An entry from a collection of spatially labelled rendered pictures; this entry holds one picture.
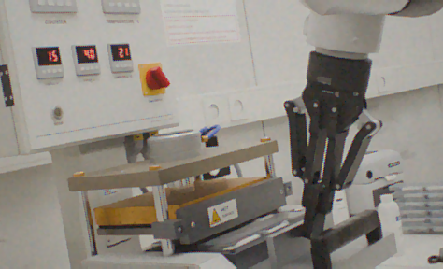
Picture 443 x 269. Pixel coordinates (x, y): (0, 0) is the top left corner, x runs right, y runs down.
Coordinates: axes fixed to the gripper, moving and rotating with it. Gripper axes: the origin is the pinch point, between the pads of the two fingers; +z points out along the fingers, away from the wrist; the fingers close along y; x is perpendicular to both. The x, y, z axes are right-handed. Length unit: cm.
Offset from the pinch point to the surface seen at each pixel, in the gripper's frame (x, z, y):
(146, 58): 9.4, -11.5, -41.5
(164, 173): -12.8, -3.1, -14.9
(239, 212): -0.7, 3.9, -11.2
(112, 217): -10.9, 7.1, -25.7
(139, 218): -10.8, 5.5, -20.5
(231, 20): 83, -11, -81
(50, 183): 15, 22, -72
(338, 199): 90, 33, -42
